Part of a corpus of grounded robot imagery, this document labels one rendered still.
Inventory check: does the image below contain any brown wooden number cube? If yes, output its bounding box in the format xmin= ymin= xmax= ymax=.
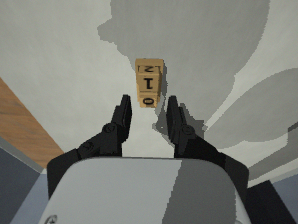
xmin=138 ymin=66 xmax=160 ymax=92
xmin=139 ymin=91 xmax=158 ymax=108

